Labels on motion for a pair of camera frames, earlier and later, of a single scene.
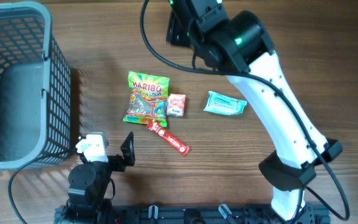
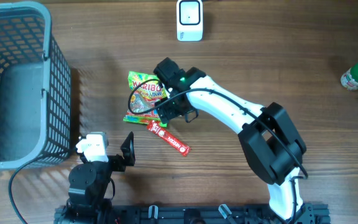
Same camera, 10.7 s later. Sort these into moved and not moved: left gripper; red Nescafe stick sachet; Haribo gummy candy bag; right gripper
Moved: right gripper
Not moved: left gripper; red Nescafe stick sachet; Haribo gummy candy bag
